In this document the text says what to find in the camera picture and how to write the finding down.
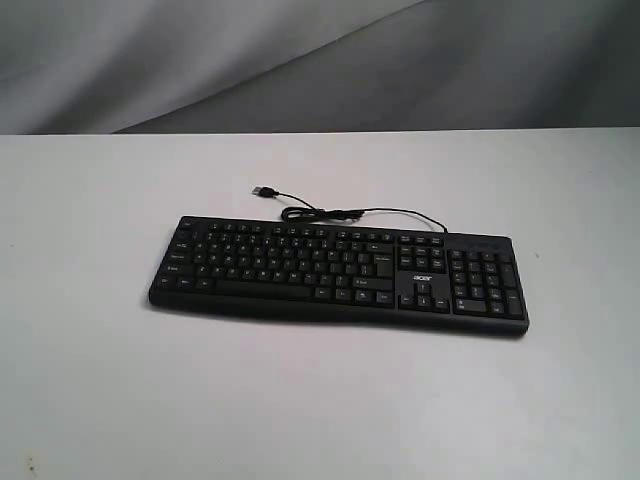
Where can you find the black Acer keyboard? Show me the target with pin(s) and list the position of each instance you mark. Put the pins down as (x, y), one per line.
(332, 274)

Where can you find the grey backdrop cloth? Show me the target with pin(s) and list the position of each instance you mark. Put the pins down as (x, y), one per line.
(71, 67)

